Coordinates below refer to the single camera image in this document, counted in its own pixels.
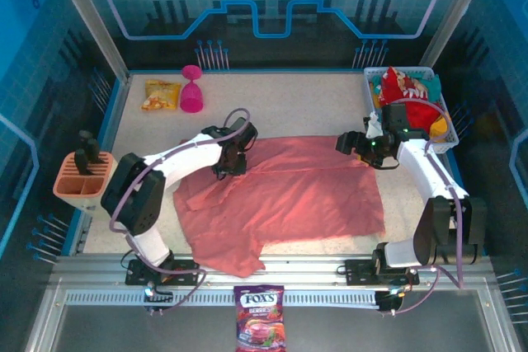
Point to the pink t-shirt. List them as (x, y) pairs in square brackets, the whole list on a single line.
[(297, 199)]

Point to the magenta plastic goblet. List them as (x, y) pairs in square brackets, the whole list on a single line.
[(191, 98)]

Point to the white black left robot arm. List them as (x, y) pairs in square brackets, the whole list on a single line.
[(181, 162)]

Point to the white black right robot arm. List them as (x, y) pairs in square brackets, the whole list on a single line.
[(425, 170)]

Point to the red cloth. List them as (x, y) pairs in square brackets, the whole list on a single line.
[(422, 115)]

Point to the yellow cloth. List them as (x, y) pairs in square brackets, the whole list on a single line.
[(440, 127)]

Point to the teal cloth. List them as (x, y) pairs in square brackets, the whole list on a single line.
[(431, 86)]

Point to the white plastic basket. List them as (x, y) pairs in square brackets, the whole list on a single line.
[(447, 142)]

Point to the yellow snack packet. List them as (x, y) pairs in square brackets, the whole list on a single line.
[(161, 94)]

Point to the cream terracotta knife block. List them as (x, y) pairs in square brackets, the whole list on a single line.
[(95, 203)]

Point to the purple Fox's candy bag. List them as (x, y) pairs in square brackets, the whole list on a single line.
[(259, 319)]

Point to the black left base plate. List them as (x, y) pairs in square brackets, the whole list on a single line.
[(185, 275)]

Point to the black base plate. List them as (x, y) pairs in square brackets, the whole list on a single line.
[(185, 275), (359, 271)]

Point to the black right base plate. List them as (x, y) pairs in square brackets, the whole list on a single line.
[(359, 271)]

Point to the aluminium frame post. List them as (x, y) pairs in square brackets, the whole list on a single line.
[(88, 18), (453, 10)]

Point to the aluminium mounting rail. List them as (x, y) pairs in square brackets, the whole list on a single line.
[(313, 269)]

